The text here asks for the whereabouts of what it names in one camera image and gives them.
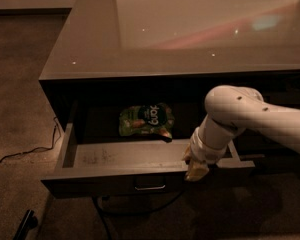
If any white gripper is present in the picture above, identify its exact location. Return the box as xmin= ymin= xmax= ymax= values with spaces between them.
xmin=182 ymin=127 xmax=228 ymax=182

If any drawer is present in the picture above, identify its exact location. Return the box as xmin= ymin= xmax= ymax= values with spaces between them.
xmin=240 ymin=154 xmax=300 ymax=175
xmin=40 ymin=100 xmax=256 ymax=200
xmin=234 ymin=130 xmax=285 ymax=151

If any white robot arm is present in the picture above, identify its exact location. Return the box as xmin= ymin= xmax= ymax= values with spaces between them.
xmin=183 ymin=85 xmax=300 ymax=182

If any dark grey drawer cabinet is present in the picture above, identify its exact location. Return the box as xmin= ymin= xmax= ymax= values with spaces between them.
xmin=38 ymin=0 xmax=300 ymax=172

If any green chip bag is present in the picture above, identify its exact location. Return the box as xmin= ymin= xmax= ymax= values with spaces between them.
xmin=119 ymin=103 xmax=175 ymax=142

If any black object on floor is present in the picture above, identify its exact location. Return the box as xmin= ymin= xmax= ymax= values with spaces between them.
xmin=13 ymin=210 xmax=38 ymax=240

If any thin black cable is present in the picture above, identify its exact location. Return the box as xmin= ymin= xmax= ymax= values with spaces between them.
xmin=0 ymin=116 xmax=63 ymax=171

